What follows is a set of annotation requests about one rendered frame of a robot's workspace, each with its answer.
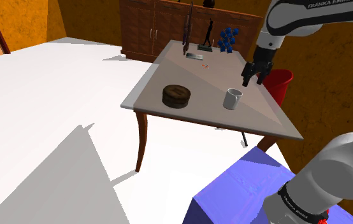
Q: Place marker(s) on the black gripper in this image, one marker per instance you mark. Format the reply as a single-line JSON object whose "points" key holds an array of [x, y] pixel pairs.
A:
{"points": [[263, 59]]}

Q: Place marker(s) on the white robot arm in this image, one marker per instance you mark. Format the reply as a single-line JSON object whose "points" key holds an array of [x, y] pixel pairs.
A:
{"points": [[325, 173]]}

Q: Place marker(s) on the red bucket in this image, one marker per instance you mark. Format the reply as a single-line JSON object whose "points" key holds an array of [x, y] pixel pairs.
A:
{"points": [[278, 83]]}

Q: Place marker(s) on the white mug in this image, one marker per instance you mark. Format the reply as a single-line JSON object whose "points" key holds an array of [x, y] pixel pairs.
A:
{"points": [[231, 99]]}

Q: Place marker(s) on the blue cluster sculpture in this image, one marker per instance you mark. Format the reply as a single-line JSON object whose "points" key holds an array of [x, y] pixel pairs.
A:
{"points": [[227, 39]]}

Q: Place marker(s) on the small orange and white object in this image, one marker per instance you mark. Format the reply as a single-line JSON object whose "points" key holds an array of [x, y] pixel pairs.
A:
{"points": [[205, 66]]}

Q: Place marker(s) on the wooden table with grey top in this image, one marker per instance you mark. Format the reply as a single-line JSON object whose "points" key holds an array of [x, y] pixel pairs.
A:
{"points": [[195, 77]]}

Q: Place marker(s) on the black human figure statue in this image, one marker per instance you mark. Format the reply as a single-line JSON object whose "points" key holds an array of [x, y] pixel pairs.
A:
{"points": [[207, 38]]}

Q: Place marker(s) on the tall dark purple sculpture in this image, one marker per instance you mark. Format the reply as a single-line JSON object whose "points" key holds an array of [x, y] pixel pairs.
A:
{"points": [[187, 34]]}

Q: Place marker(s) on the round dark brown box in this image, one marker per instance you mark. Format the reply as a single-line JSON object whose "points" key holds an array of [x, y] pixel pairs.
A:
{"points": [[176, 96]]}

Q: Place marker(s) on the brown wooden sideboard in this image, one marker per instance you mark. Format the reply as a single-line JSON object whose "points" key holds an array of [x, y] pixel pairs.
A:
{"points": [[161, 28]]}

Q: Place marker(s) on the blue robot stand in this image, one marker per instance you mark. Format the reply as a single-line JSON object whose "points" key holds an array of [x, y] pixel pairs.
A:
{"points": [[244, 192]]}

